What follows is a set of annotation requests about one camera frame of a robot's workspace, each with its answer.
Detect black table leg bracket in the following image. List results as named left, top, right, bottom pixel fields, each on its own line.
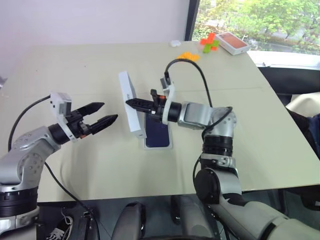
left=80, top=210, right=99, bottom=240

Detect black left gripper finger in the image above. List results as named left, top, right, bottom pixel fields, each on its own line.
left=88, top=113, right=119, bottom=135
left=74, top=101, right=106, bottom=118

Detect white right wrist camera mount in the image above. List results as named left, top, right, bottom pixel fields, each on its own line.
left=159, top=76, right=176, bottom=125

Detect phone box with orange picture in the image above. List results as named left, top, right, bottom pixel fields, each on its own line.
left=215, top=31, right=252, bottom=56

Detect black furniture beside table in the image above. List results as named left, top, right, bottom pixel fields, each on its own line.
left=256, top=65, right=320, bottom=106

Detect green toy building blocks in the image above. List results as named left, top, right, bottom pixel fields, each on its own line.
left=202, top=39, right=221, bottom=54

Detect grey rounded padded shape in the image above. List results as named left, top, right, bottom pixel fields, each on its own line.
left=116, top=201, right=147, bottom=240
left=171, top=195, right=214, bottom=240

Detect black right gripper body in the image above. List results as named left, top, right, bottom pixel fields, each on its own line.
left=149, top=89, right=166, bottom=122

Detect dark blue smartphone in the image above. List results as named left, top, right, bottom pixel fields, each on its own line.
left=145, top=113, right=171, bottom=149
left=143, top=112, right=174, bottom=150

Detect white box lid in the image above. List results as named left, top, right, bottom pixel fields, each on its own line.
left=117, top=70, right=148, bottom=140

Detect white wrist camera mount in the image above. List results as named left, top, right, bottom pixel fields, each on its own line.
left=48, top=91, right=79, bottom=144
left=159, top=76, right=176, bottom=125

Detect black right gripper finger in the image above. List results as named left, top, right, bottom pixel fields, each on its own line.
left=125, top=98, right=154, bottom=112

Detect orange toy building blocks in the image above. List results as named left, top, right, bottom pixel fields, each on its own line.
left=199, top=32, right=216, bottom=46

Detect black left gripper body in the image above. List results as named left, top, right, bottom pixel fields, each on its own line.
left=65, top=110, right=92, bottom=139

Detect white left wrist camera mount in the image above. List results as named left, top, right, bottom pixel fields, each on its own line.
left=48, top=91, right=79, bottom=144

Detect black metal table frame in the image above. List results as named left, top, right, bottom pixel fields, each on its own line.
left=36, top=188, right=320, bottom=209

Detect cream cushion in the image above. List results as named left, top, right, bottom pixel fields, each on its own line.
left=285, top=94, right=320, bottom=118

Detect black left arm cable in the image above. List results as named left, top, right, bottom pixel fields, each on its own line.
left=7, top=94, right=101, bottom=240

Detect yellow toy building blocks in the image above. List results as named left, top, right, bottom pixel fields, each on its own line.
left=176, top=51, right=201, bottom=62

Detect black and white sneaker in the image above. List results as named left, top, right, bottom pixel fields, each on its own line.
left=45, top=214, right=75, bottom=240

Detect dark window frame post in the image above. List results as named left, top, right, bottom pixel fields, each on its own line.
left=184, top=0, right=201, bottom=42

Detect white window sill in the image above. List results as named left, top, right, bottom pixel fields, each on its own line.
left=246, top=49, right=320, bottom=69

